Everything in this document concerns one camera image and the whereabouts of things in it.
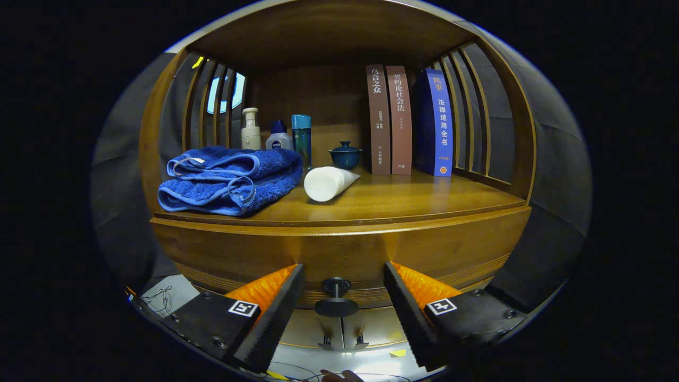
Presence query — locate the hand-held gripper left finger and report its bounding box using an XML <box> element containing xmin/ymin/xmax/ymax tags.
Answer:
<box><xmin>159</xmin><ymin>263</ymin><xmax>306</xmax><ymax>374</ymax></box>

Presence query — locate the white bottle with blue cap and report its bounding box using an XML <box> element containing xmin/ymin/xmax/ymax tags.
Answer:
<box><xmin>265</xmin><ymin>120</ymin><xmax>293</xmax><ymax>151</ymax></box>

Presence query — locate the white pump bottle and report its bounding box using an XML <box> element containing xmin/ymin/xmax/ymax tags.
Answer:
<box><xmin>241</xmin><ymin>108</ymin><xmax>262</xmax><ymax>151</ymax></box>

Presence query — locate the black backdrop cloth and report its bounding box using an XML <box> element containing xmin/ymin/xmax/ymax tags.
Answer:
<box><xmin>89</xmin><ymin>21</ymin><xmax>593</xmax><ymax>314</ymax></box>

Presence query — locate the teal translucent bottle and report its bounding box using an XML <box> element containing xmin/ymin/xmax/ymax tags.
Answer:
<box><xmin>291</xmin><ymin>115</ymin><xmax>312</xmax><ymax>170</ymax></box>

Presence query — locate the dark brown book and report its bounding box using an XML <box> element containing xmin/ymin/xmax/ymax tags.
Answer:
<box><xmin>365</xmin><ymin>64</ymin><xmax>391</xmax><ymax>176</ymax></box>

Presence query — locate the wooden cabinet door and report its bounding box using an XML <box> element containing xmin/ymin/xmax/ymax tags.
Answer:
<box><xmin>280</xmin><ymin>309</ymin><xmax>343</xmax><ymax>351</ymax></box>
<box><xmin>344</xmin><ymin>309</ymin><xmax>406</xmax><ymax>348</ymax></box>

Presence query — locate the blue book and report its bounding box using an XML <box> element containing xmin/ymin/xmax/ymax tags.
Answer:
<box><xmin>419</xmin><ymin>68</ymin><xmax>454</xmax><ymax>177</ymax></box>

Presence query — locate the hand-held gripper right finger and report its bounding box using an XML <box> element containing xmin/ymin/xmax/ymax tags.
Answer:
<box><xmin>383</xmin><ymin>261</ymin><xmax>528</xmax><ymax>373</ymax></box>

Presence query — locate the wooden countertop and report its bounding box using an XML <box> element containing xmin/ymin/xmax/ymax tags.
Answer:
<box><xmin>154</xmin><ymin>164</ymin><xmax>527</xmax><ymax>228</ymax></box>

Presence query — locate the wooden drawer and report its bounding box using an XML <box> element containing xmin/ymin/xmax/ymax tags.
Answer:
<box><xmin>150</xmin><ymin>206</ymin><xmax>532</xmax><ymax>310</ymax></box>

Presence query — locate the reddish brown book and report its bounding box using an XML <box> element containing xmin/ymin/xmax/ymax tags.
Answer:
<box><xmin>386</xmin><ymin>65</ymin><xmax>413</xmax><ymax>176</ymax></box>

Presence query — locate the wooden cabinet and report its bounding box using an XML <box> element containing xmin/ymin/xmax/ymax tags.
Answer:
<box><xmin>139</xmin><ymin>0</ymin><xmax>537</xmax><ymax>351</ymax></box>

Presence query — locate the black drawer knob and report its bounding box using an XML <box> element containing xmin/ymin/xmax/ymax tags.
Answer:
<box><xmin>315</xmin><ymin>277</ymin><xmax>359</xmax><ymax>319</ymax></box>

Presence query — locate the white and green tube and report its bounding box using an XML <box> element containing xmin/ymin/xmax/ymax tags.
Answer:
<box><xmin>303</xmin><ymin>166</ymin><xmax>361</xmax><ymax>203</ymax></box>

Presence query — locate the small blue lidded cup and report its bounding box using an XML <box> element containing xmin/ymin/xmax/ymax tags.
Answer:
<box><xmin>328</xmin><ymin>141</ymin><xmax>363</xmax><ymax>170</ymax></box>

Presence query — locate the folded blue towel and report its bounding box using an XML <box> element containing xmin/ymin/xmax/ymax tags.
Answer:
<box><xmin>157</xmin><ymin>146</ymin><xmax>303</xmax><ymax>217</ymax></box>

